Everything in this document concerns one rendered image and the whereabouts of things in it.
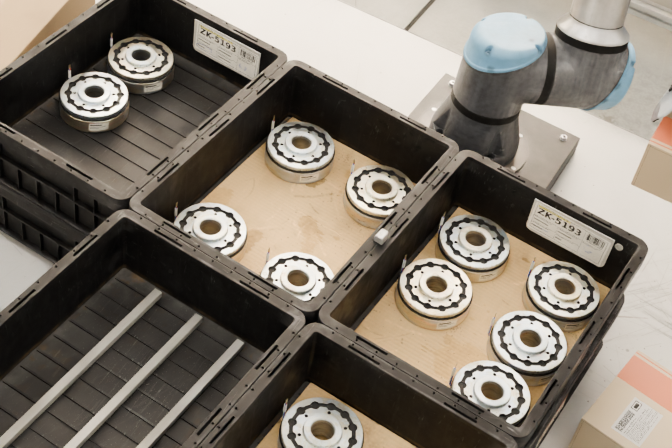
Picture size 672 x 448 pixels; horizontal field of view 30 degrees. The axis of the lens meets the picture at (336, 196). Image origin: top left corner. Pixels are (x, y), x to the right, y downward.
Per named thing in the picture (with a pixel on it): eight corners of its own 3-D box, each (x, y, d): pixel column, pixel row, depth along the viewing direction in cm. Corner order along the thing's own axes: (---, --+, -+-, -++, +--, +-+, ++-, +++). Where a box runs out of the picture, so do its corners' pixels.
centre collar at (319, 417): (315, 408, 155) (316, 405, 154) (349, 428, 153) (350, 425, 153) (294, 436, 152) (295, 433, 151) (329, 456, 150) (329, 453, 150)
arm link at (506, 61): (446, 68, 206) (467, 0, 196) (524, 75, 208) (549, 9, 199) (457, 116, 197) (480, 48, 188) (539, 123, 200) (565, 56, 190)
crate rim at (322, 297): (291, 68, 192) (293, 55, 190) (460, 157, 183) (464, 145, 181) (122, 216, 166) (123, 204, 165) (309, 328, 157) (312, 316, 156)
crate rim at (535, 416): (460, 157, 183) (464, 145, 181) (647, 255, 174) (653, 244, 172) (310, 328, 157) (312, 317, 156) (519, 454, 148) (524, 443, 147)
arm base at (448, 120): (449, 98, 216) (464, 53, 209) (529, 135, 213) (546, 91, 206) (413, 144, 206) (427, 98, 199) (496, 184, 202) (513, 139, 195)
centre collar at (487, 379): (481, 371, 162) (482, 368, 162) (516, 388, 161) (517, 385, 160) (466, 397, 159) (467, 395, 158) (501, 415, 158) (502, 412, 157)
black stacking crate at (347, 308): (448, 203, 189) (463, 149, 181) (625, 299, 181) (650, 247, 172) (303, 373, 164) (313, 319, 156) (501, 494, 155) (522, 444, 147)
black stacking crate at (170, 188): (285, 115, 198) (292, 60, 190) (446, 202, 189) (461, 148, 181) (124, 263, 173) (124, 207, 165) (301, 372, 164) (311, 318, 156)
